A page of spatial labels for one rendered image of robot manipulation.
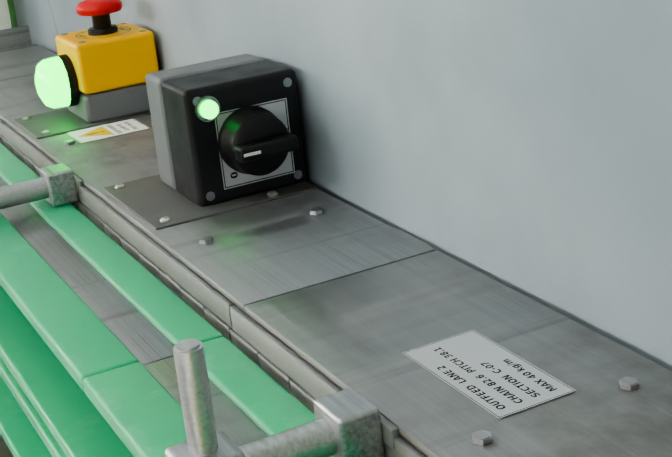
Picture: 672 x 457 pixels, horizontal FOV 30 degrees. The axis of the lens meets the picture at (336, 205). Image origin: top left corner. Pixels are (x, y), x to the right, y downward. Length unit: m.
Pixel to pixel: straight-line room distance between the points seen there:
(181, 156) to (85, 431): 0.19
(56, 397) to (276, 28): 0.28
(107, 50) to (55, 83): 0.05
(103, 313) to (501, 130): 0.26
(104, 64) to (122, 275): 0.34
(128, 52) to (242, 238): 0.36
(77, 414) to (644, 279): 0.37
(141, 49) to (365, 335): 0.53
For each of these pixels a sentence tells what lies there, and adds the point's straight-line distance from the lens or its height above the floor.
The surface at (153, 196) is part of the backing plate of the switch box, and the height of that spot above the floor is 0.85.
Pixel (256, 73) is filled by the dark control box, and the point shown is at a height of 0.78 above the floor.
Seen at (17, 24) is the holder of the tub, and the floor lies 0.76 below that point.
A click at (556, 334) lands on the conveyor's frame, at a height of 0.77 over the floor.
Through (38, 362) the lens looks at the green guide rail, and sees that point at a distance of 0.87.
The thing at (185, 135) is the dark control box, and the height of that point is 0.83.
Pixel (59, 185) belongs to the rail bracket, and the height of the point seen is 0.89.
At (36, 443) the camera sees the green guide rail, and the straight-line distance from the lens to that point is 0.98.
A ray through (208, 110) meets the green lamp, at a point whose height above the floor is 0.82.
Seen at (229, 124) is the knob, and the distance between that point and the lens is 0.81.
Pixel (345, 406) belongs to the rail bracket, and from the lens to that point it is 0.53.
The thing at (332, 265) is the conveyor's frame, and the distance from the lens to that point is 0.70.
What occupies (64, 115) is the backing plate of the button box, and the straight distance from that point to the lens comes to 1.14.
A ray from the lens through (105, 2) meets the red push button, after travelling 1.10.
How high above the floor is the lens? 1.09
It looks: 24 degrees down
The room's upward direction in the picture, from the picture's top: 105 degrees counter-clockwise
